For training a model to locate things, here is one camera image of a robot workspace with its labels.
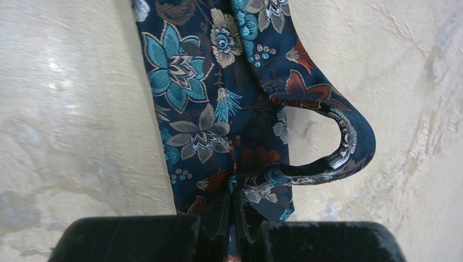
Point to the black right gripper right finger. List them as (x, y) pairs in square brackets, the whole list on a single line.
[(258, 239)]

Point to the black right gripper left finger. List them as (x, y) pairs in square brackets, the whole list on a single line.
[(201, 237)]

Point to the navy floral tie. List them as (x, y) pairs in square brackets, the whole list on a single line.
[(221, 75)]

